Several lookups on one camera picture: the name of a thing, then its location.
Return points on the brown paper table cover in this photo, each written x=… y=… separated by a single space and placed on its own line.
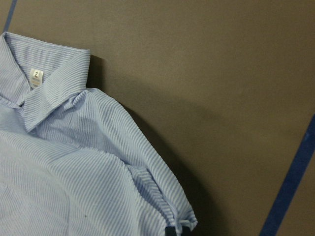
x=223 y=89

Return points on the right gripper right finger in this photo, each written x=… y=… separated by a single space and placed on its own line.
x=185 y=231

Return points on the light blue striped shirt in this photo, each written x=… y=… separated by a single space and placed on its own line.
x=72 y=160

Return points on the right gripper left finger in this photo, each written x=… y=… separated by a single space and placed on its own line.
x=170 y=231

